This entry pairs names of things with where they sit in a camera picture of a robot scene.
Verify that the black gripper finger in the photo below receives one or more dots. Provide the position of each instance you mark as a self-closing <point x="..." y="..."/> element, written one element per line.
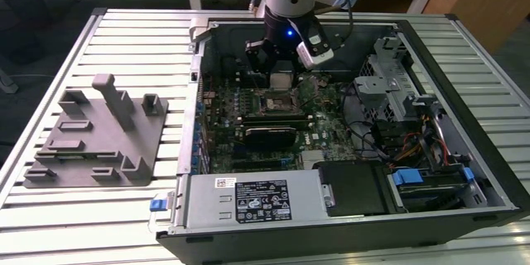
<point x="296" y="72"/>
<point x="257" y="57"/>

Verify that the silver CPU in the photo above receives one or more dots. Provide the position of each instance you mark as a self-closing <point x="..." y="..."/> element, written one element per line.
<point x="282" y="81"/>

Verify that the metal locking lever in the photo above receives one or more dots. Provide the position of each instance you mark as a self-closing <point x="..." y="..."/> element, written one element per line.
<point x="258" y="84"/>
<point x="312" y="98"/>

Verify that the CPU socket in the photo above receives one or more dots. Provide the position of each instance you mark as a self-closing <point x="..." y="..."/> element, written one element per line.
<point x="276" y="102"/>

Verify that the green motherboard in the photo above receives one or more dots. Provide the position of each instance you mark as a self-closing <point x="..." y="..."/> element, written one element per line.
<point x="226" y="113"/>

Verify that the grey metal drive cage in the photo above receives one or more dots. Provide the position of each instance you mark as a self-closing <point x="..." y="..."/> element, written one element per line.
<point x="375" y="89"/>

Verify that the black graphics card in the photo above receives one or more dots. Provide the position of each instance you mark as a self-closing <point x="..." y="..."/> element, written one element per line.
<point x="269" y="137"/>

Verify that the silver chipset heat sink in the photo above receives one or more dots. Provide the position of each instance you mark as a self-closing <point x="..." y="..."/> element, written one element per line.
<point x="314" y="158"/>

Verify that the black expansion slot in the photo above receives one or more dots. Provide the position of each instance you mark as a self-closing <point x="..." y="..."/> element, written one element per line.
<point x="257" y="164"/>

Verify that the black plastic shroud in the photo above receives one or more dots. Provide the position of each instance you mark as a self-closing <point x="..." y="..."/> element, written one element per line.
<point x="356" y="187"/>

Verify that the blue disk carrier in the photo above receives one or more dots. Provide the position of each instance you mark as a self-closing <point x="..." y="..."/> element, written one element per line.
<point x="408" y="178"/>

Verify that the grey power supply unit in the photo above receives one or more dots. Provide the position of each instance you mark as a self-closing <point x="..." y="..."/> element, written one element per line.
<point x="208" y="196"/>

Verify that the grey metal disk bay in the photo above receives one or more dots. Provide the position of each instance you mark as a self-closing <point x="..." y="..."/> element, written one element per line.
<point x="396" y="195"/>

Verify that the grey parts rack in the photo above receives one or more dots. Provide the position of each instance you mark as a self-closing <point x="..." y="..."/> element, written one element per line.
<point x="104" y="153"/>

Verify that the green RAM stick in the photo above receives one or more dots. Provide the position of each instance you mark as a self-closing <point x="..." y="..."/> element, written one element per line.
<point x="80" y="155"/>

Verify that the blue case latch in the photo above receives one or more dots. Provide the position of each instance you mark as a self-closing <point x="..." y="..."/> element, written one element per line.
<point x="158" y="205"/>

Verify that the black PC case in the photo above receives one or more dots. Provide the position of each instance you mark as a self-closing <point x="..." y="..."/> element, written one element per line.
<point x="290" y="246"/>

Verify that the grey chair base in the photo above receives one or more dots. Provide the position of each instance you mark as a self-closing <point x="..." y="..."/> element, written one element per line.
<point x="7" y="85"/>

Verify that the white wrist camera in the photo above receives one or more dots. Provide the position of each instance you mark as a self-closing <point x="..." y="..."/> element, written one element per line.
<point x="317" y="54"/>

